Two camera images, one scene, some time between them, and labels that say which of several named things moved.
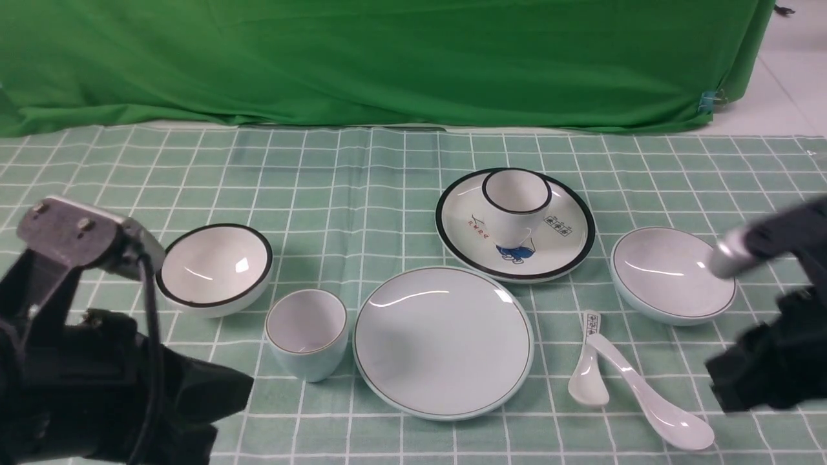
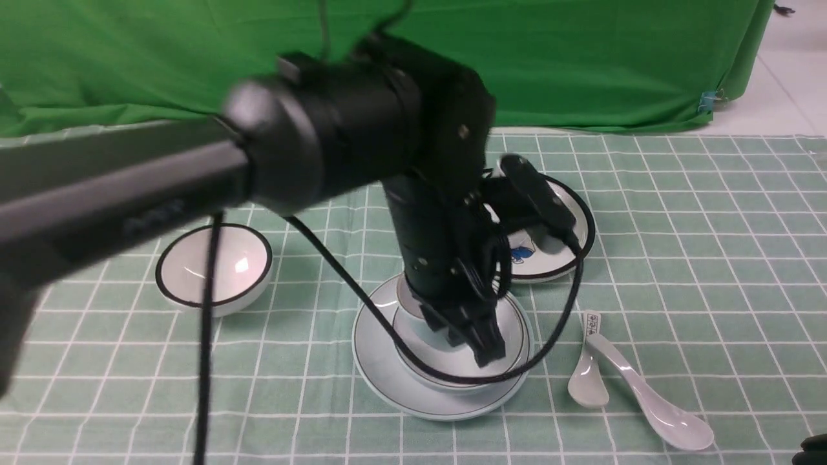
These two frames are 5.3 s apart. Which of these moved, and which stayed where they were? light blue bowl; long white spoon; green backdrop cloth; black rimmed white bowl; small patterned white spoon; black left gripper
Moved: black left gripper; light blue bowl
Stayed: small patterned white spoon; black rimmed white bowl; long white spoon; green backdrop cloth
